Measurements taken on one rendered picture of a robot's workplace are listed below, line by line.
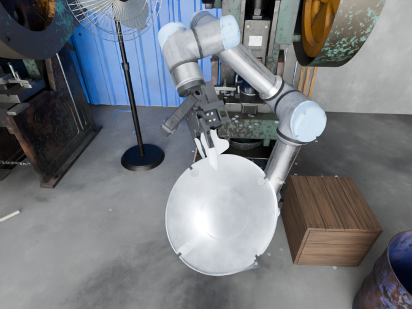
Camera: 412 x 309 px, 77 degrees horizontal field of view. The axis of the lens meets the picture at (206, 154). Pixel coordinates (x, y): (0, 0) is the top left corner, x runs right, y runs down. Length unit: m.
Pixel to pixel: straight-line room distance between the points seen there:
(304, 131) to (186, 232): 0.48
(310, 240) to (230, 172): 0.98
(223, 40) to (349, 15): 0.80
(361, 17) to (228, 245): 1.11
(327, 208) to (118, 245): 1.27
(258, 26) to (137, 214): 1.43
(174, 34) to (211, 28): 0.09
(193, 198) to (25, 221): 1.72
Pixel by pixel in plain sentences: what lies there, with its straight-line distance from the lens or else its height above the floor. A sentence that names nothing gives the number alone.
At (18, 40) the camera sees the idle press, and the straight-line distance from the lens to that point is 1.88.
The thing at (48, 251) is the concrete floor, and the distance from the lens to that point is 1.96.
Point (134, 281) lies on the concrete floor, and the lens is 1.66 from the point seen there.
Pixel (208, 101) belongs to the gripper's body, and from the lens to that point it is 0.64.
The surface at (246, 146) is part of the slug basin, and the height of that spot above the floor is 0.38.
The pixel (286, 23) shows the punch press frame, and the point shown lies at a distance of 1.59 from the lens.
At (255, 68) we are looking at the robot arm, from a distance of 0.88.
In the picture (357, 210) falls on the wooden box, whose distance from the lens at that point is 1.65.
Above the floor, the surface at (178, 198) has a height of 1.00.
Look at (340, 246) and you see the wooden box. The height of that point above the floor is 0.21.
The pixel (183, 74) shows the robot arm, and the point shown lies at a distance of 0.63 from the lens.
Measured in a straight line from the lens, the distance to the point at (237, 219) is 0.65.
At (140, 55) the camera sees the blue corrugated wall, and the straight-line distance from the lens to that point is 3.01.
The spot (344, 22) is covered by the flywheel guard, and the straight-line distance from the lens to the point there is 1.38.
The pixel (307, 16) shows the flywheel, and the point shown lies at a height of 1.14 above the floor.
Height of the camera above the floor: 1.44
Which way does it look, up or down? 37 degrees down
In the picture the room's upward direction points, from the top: straight up
